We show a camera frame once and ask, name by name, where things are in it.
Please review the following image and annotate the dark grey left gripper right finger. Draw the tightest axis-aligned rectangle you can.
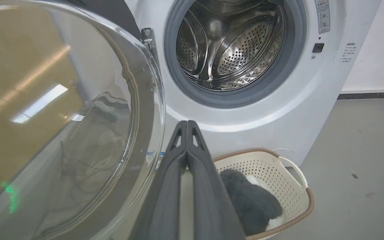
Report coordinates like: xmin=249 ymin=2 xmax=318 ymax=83
xmin=187 ymin=120 xmax=246 ymax=240

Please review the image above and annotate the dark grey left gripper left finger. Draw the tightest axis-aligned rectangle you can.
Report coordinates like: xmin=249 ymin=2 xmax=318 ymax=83
xmin=128 ymin=121 xmax=188 ymax=240

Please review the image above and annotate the transparent round washing machine door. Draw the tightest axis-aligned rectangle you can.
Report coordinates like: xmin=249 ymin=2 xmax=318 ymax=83
xmin=0 ymin=0 xmax=166 ymax=240

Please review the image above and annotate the white front-load washing machine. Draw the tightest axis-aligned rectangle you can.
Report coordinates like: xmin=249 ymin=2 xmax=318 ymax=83
xmin=124 ymin=0 xmax=382 ymax=171

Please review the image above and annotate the dark grey fluffy garment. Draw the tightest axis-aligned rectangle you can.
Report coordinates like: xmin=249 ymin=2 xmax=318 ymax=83
xmin=219 ymin=169 xmax=283 ymax=236

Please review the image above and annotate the white fluffy garment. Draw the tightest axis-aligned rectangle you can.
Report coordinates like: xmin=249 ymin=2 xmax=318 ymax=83
xmin=245 ymin=175 xmax=285 ymax=232

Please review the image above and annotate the cream perforated laundry basket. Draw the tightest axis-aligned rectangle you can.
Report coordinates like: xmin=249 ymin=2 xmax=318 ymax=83
xmin=213 ymin=148 xmax=315 ymax=240

